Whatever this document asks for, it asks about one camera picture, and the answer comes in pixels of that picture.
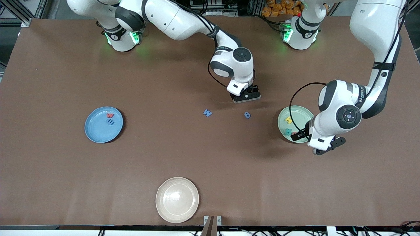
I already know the green plate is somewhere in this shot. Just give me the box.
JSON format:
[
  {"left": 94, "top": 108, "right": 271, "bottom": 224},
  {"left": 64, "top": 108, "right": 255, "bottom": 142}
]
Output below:
[{"left": 277, "top": 105, "right": 318, "bottom": 144}]

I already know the orange snack bag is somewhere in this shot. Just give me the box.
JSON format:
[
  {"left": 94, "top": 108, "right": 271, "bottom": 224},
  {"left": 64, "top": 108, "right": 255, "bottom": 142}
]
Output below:
[{"left": 262, "top": 0, "right": 302, "bottom": 17}]

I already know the grey metal equipment rack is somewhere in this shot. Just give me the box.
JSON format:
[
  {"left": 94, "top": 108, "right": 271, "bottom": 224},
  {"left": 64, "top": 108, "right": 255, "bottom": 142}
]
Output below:
[{"left": 192, "top": 0, "right": 237, "bottom": 17}]

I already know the beige plate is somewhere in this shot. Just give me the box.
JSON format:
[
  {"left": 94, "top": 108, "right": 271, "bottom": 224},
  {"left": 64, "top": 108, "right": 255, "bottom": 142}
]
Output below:
[{"left": 155, "top": 177, "right": 200, "bottom": 224}]

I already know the blue plate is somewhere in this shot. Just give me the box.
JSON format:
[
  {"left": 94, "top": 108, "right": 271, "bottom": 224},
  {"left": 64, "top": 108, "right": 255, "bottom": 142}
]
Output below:
[{"left": 84, "top": 106, "right": 124, "bottom": 144}]

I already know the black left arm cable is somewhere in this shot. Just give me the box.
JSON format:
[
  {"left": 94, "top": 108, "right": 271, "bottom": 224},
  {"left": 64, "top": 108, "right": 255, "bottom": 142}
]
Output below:
[{"left": 289, "top": 0, "right": 407, "bottom": 135}]

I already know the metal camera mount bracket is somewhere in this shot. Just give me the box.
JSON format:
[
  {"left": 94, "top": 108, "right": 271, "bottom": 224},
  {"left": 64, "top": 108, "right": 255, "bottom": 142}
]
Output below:
[{"left": 203, "top": 215, "right": 222, "bottom": 236}]

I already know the aluminium frame post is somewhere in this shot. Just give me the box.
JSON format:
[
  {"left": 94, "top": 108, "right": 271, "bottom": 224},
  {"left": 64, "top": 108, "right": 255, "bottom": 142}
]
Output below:
[{"left": 0, "top": 0, "right": 48, "bottom": 27}]

